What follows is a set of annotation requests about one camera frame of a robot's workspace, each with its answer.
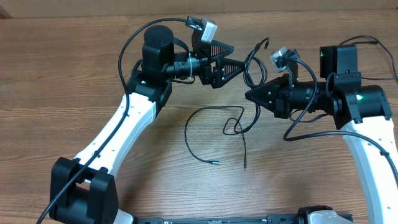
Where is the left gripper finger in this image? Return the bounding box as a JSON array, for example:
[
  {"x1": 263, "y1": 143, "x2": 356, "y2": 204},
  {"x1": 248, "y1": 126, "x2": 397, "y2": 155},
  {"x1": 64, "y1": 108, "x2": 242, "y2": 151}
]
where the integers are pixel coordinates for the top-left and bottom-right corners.
[
  {"x1": 209, "y1": 40, "x2": 234, "y2": 59},
  {"x1": 214, "y1": 58, "x2": 244, "y2": 87}
]

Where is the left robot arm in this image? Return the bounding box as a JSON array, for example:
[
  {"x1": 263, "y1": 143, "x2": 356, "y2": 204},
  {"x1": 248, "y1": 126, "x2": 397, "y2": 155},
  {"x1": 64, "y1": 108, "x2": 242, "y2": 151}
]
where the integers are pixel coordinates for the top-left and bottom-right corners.
[{"x1": 43, "y1": 19, "x2": 245, "y2": 224}]

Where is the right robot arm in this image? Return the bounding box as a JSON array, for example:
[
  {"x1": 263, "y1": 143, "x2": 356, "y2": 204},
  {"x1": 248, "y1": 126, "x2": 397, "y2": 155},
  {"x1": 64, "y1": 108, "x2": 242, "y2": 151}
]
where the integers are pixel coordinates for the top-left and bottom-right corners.
[{"x1": 246, "y1": 44, "x2": 397, "y2": 223}]

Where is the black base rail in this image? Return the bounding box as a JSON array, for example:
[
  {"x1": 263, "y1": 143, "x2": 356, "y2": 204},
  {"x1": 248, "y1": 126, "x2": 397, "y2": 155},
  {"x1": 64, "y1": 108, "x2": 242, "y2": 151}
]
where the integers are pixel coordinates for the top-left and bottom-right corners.
[{"x1": 133, "y1": 214, "x2": 302, "y2": 224}]

